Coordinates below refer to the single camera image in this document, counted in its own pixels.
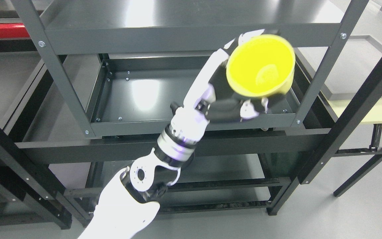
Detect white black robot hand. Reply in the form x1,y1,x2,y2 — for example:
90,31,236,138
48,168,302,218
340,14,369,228
169,29,286,132

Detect yellow plastic cup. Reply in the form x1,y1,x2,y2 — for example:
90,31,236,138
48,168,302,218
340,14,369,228
226,34,296,98

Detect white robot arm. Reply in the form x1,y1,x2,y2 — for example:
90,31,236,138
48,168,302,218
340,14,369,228
79,124,204,239

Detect grey metal shelf unit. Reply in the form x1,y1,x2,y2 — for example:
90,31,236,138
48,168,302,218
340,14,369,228
12,0,368,137

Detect black metal rack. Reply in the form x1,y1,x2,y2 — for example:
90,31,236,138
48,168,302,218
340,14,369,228
0,39,382,229

